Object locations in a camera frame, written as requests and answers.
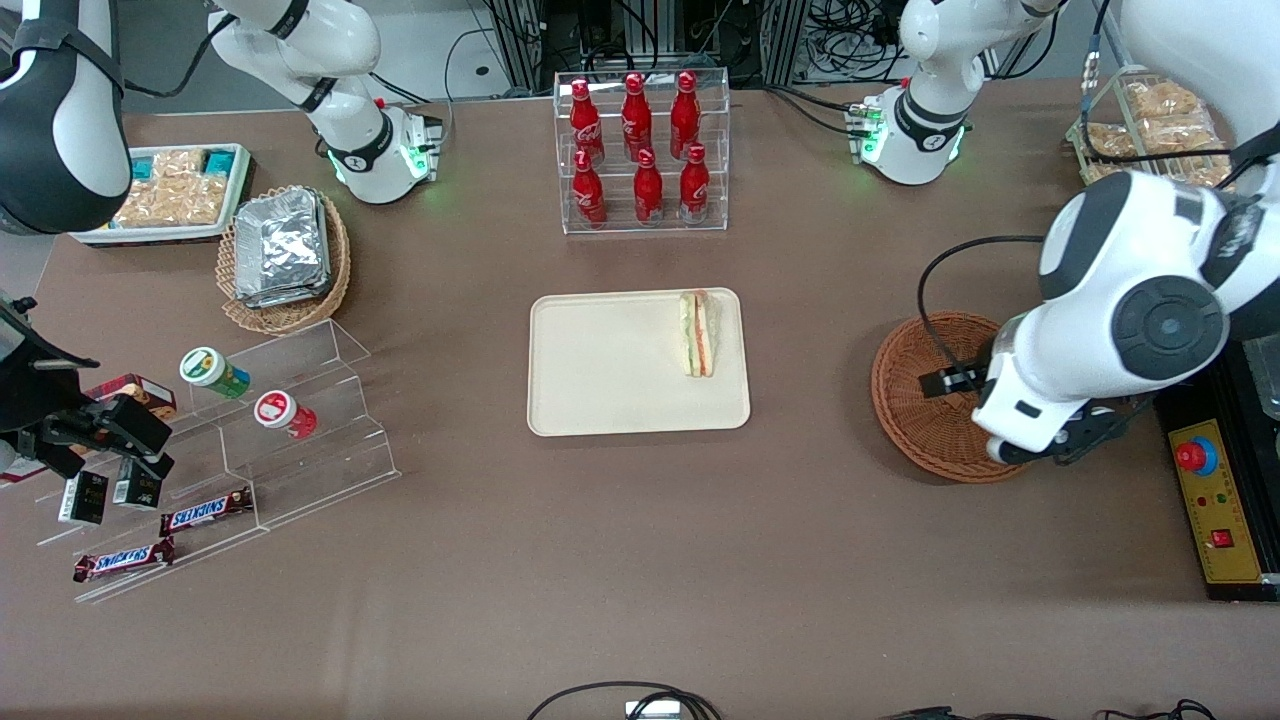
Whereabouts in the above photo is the oval tan wicker basket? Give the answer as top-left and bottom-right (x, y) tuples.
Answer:
(217, 184), (352, 336)

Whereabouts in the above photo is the thin black floor cable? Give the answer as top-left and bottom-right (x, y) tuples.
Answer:
(880, 698), (1219, 720)

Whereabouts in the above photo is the triangle sandwich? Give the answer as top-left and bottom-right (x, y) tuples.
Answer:
(678, 289), (723, 379)

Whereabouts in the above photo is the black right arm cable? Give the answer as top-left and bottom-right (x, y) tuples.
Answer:
(118, 14), (239, 101)

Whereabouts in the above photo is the green cup with white lid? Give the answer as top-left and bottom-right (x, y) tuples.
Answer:
(179, 346), (252, 400)

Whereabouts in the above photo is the silver foil pouch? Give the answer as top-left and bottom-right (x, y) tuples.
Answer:
(240, 270), (334, 310)
(234, 188), (332, 299)

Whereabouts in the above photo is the brown chocolate box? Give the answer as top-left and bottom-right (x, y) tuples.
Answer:
(84, 373), (179, 422)

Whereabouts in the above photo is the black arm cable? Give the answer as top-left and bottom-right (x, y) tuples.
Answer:
(917, 234), (1047, 377)
(118, 14), (239, 101)

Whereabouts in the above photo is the black base power cable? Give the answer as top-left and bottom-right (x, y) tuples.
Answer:
(765, 84), (866, 138)

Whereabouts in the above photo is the white plastic bin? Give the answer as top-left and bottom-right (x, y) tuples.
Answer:
(70, 143), (254, 247)

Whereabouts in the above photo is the brown Snickers bar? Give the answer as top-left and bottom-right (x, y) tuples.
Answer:
(159, 486), (255, 538)
(72, 537), (177, 584)

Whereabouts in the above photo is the black looped cable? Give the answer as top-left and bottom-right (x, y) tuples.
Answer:
(525, 681), (723, 720)

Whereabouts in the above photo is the white wire rack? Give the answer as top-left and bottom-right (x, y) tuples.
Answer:
(1064, 64), (1241, 191)

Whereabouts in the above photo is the clear acrylic stepped shelf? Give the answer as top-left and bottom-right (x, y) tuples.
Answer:
(33, 318), (402, 605)

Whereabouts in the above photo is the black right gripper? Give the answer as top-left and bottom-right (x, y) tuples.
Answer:
(0, 298), (176, 482)

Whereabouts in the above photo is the black and yellow control box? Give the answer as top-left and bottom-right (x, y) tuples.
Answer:
(1153, 340), (1280, 603)

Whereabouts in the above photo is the clear acrylic bottle rack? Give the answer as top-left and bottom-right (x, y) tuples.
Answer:
(553, 67), (732, 237)

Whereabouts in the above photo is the round brown wicker basket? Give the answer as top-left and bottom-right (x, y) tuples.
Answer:
(871, 311), (1043, 485)

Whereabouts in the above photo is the red cola bottle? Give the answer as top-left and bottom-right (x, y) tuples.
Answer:
(669, 70), (702, 161)
(568, 78), (606, 166)
(633, 148), (665, 227)
(571, 148), (608, 229)
(620, 72), (654, 161)
(679, 143), (712, 224)

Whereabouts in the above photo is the black equipment rack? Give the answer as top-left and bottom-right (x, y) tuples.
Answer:
(480, 0), (813, 93)

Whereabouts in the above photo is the cream plastic tray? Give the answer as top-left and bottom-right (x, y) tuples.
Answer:
(527, 287), (752, 438)

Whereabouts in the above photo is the black cable bundle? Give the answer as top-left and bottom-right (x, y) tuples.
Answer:
(808, 0), (906, 63)

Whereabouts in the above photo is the teal labelled cracker pack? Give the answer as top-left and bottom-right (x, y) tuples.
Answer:
(112, 176), (231, 230)
(132, 148), (241, 183)

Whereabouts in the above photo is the red cup with white lid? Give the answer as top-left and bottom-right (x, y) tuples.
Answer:
(253, 390), (319, 440)

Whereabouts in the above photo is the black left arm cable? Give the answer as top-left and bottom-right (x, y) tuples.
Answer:
(917, 234), (1047, 377)

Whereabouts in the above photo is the small black box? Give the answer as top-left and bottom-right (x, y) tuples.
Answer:
(112, 458), (164, 511)
(57, 470), (110, 527)

